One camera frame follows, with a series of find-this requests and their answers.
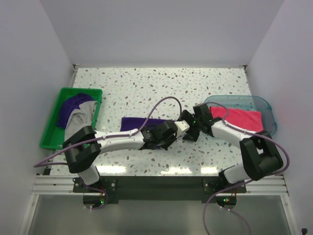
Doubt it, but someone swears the purple towel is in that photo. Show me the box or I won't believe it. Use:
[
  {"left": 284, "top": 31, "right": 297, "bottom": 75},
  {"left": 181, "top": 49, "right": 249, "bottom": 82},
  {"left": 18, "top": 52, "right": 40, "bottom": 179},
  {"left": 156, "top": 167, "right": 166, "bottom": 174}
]
[
  {"left": 120, "top": 117, "right": 167, "bottom": 132},
  {"left": 56, "top": 93, "right": 94, "bottom": 129}
]

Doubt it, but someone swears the pink towel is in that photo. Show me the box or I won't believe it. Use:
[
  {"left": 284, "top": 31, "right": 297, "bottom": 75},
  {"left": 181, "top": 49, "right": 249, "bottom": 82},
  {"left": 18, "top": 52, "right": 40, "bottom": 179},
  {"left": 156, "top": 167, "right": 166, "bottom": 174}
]
[{"left": 224, "top": 108, "right": 264, "bottom": 132}]

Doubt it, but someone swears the grey white towel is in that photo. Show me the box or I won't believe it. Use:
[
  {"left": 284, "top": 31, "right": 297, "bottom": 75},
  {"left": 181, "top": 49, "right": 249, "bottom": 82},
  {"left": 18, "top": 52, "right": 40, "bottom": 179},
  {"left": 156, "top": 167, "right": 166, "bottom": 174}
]
[{"left": 64, "top": 101, "right": 97, "bottom": 141}]

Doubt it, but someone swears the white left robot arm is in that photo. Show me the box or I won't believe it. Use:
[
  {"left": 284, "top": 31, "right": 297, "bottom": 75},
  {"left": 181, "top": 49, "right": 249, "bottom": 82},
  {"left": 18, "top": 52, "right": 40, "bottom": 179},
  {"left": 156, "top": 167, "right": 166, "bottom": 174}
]
[{"left": 63, "top": 120, "right": 183, "bottom": 192}]

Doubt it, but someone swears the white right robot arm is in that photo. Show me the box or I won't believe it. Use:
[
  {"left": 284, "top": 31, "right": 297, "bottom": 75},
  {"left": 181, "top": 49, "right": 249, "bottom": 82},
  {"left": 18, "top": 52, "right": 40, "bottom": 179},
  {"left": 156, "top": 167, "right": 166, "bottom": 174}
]
[{"left": 179, "top": 104, "right": 283, "bottom": 192}]

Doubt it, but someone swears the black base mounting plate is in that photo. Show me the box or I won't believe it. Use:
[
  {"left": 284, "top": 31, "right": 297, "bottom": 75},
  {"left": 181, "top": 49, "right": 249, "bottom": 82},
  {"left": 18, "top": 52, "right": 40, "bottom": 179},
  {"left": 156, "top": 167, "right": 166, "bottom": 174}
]
[{"left": 73, "top": 175, "right": 247, "bottom": 204}]

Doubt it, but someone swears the teal transparent plastic tray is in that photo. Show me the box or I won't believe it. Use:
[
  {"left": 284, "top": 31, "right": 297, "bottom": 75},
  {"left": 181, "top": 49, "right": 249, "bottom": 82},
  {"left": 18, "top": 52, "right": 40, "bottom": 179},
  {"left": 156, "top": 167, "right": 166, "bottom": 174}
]
[{"left": 205, "top": 95, "right": 277, "bottom": 135}]

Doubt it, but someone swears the green plastic bin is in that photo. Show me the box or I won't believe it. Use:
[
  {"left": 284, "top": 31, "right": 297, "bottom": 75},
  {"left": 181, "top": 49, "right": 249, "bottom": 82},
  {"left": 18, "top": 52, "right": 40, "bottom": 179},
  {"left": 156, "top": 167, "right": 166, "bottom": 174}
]
[{"left": 40, "top": 88, "right": 103, "bottom": 150}]

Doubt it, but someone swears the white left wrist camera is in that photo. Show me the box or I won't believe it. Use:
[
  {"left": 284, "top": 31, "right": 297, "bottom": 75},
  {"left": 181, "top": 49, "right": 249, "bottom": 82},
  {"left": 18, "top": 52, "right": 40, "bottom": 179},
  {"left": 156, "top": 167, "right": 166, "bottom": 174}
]
[{"left": 174, "top": 120, "right": 190, "bottom": 138}]

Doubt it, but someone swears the aluminium frame rail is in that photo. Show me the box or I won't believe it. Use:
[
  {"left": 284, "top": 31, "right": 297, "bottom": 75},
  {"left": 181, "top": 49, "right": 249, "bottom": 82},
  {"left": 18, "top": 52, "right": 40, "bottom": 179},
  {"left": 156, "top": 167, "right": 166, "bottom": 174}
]
[{"left": 32, "top": 175, "right": 288, "bottom": 195}]

